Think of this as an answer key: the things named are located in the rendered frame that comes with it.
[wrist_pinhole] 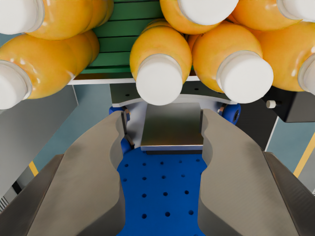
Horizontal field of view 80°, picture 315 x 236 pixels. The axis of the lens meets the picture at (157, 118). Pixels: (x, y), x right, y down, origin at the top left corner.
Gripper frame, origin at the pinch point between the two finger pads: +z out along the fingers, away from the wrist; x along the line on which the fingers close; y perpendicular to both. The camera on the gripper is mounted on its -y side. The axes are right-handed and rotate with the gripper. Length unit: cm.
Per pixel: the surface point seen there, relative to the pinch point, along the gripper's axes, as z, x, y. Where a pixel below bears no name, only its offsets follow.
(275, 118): 100, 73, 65
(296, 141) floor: 115, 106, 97
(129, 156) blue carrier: 15.1, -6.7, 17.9
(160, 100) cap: 4.3, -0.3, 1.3
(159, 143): 10.0, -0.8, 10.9
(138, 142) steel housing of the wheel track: 22.2, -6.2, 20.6
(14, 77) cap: 5.4, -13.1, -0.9
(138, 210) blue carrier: 4.7, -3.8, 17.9
